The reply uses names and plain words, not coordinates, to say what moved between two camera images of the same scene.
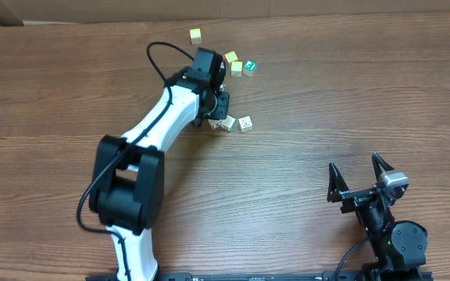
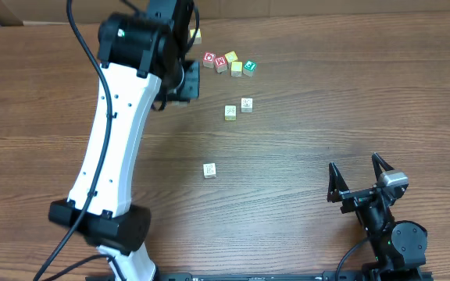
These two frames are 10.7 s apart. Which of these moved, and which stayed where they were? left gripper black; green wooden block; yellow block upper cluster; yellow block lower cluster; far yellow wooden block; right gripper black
Moved: left gripper black
Stayed: green wooden block; far yellow wooden block; yellow block upper cluster; yellow block lower cluster; right gripper black
